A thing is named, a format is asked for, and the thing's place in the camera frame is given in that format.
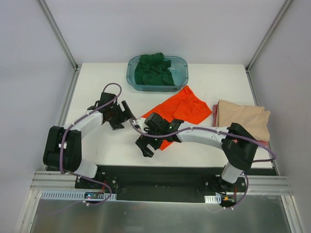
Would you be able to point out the pink folded t shirt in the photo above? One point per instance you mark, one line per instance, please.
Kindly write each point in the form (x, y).
(215, 111)

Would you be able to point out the orange t shirt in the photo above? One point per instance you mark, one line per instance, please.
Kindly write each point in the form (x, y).
(184, 106)

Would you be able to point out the left white cable duct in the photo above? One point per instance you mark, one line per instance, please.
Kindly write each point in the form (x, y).
(77, 195)

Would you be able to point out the white cable duct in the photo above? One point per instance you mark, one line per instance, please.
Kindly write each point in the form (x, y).
(77, 195)
(213, 199)

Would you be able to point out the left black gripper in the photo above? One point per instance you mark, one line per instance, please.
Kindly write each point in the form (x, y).
(119, 117)

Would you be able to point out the left aluminium frame post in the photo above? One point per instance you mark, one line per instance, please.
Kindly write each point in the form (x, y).
(57, 33)

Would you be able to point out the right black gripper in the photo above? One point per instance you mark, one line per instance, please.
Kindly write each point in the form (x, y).
(147, 141)

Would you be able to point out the beige folded t shirt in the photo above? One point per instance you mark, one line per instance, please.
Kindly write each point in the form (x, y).
(253, 118)

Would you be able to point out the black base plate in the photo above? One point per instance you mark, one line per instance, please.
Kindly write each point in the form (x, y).
(165, 184)

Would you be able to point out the aluminium frame post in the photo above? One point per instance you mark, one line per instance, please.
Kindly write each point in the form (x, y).
(273, 26)
(57, 33)

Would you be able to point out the right aluminium frame post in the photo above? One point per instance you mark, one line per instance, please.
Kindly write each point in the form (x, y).
(273, 26)

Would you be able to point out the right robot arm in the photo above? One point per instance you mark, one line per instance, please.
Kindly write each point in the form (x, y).
(238, 145)

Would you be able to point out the teal plastic bin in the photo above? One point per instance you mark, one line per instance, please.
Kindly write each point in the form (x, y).
(179, 70)

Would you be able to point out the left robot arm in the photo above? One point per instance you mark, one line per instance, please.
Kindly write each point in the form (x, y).
(63, 150)

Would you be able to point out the dark green t shirt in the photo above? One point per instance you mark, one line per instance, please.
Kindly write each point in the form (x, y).
(153, 69)

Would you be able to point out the right white cable duct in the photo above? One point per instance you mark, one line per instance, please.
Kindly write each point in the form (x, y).
(213, 199)

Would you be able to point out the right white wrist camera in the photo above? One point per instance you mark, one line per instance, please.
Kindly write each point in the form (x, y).
(140, 123)

